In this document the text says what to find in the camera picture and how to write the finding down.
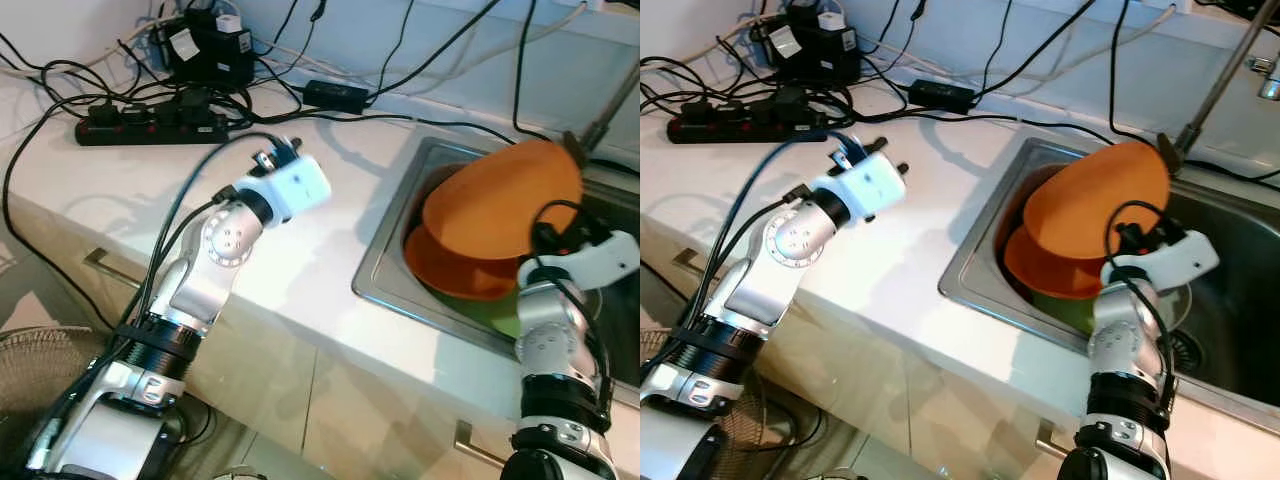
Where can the dark metal faucet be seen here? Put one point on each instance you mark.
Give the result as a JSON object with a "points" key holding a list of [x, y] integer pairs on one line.
{"points": [[600, 125], [1200, 110]]}

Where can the orange bowl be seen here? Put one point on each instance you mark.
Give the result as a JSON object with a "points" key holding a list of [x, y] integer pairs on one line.
{"points": [[450, 275], [1045, 275]]}

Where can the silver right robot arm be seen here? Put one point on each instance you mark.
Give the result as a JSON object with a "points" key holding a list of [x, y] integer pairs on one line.
{"points": [[545, 340], [1120, 340]]}

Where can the black power strip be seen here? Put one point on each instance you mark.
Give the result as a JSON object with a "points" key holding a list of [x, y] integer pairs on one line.
{"points": [[150, 133], [745, 130]]}

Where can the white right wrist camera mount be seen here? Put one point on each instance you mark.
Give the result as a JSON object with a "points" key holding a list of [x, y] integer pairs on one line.
{"points": [[595, 258], [1175, 258]]}

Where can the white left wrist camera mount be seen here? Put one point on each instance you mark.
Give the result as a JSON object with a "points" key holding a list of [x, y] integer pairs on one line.
{"points": [[868, 185], [295, 188]]}

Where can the orange plate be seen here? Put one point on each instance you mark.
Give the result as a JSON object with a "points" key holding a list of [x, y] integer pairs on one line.
{"points": [[1090, 200], [500, 200]]}

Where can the black charger box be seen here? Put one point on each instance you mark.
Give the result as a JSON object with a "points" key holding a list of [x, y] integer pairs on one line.
{"points": [[815, 60], [210, 60]]}

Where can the sink drain strainer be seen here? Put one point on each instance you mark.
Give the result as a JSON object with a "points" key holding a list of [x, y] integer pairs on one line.
{"points": [[1188, 352]]}

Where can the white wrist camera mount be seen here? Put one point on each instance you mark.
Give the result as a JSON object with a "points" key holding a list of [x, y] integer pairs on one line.
{"points": [[595, 258], [868, 185], [295, 188], [1175, 258]]}

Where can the black power adapter brick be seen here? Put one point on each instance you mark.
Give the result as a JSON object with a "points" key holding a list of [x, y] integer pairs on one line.
{"points": [[940, 96], [335, 96]]}

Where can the stainless steel sink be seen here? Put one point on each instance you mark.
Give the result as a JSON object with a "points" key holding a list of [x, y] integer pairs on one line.
{"points": [[610, 205], [1230, 240]]}

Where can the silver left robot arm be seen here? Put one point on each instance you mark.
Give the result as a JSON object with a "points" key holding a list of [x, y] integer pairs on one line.
{"points": [[770, 290], [195, 290]]}

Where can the green plate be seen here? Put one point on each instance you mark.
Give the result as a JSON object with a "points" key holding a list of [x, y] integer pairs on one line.
{"points": [[495, 315], [1075, 312]]}

